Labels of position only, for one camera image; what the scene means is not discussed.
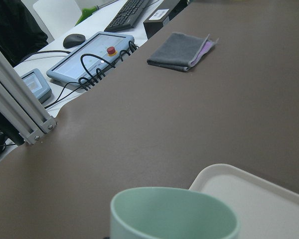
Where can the black keyboard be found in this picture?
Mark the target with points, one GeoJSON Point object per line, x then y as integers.
{"type": "Point", "coordinates": [127, 17]}

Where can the black box with label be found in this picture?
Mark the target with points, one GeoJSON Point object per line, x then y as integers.
{"type": "Point", "coordinates": [162, 15]}

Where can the green cup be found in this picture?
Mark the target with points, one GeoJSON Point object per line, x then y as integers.
{"type": "Point", "coordinates": [170, 213]}

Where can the black computer mouse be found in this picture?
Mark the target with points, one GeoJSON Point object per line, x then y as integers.
{"type": "Point", "coordinates": [73, 40]}

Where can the cream rabbit tray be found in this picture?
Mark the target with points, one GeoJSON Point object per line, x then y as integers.
{"type": "Point", "coordinates": [265, 210]}

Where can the grey folded cloth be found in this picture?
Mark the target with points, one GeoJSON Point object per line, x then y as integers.
{"type": "Point", "coordinates": [181, 52]}

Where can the blue teach pendant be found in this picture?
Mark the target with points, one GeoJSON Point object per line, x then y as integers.
{"type": "Point", "coordinates": [37, 85]}
{"type": "Point", "coordinates": [98, 54]}

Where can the aluminium frame post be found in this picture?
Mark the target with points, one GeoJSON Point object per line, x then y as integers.
{"type": "Point", "coordinates": [22, 117]}

